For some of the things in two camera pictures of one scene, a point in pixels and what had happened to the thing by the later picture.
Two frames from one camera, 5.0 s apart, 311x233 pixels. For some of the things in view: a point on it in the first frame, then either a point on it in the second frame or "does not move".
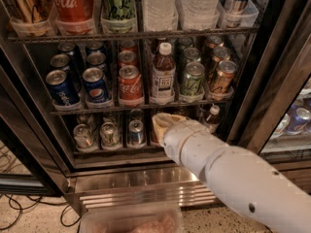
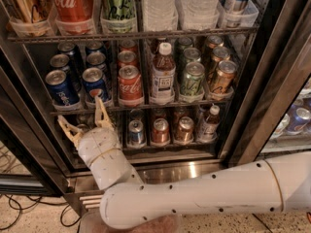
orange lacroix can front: x=224 y=80 does not move
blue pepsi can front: x=96 y=88 does not move
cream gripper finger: x=162 y=121 to x=100 y=147
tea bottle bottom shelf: x=214 y=118 does not move
